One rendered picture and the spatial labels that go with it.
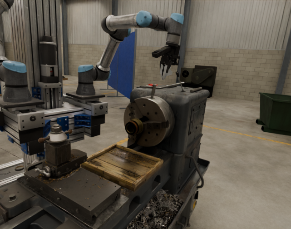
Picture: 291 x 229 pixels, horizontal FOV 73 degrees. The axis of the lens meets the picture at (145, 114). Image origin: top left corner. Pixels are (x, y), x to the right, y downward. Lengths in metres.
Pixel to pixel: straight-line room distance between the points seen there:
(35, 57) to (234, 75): 10.10
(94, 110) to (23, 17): 0.75
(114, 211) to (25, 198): 0.36
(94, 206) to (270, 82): 10.56
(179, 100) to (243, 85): 9.78
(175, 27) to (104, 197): 0.91
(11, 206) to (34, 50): 1.05
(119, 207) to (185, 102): 0.74
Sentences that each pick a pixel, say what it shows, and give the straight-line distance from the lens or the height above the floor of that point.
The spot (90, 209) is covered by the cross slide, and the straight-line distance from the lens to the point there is 0.73.
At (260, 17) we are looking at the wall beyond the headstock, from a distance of 11.24.
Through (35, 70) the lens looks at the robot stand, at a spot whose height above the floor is 1.33.
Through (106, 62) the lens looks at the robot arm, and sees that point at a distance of 1.63.
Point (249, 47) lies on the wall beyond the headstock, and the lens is 11.05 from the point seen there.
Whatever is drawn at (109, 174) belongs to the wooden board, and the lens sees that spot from 1.03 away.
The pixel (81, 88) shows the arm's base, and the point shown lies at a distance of 1.62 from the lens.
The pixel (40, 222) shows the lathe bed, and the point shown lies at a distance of 0.92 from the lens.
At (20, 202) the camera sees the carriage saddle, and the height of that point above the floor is 0.91.
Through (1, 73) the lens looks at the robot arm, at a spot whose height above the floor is 1.32.
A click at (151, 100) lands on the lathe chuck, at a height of 1.23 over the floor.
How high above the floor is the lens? 1.44
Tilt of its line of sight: 15 degrees down
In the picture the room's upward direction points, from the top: 4 degrees clockwise
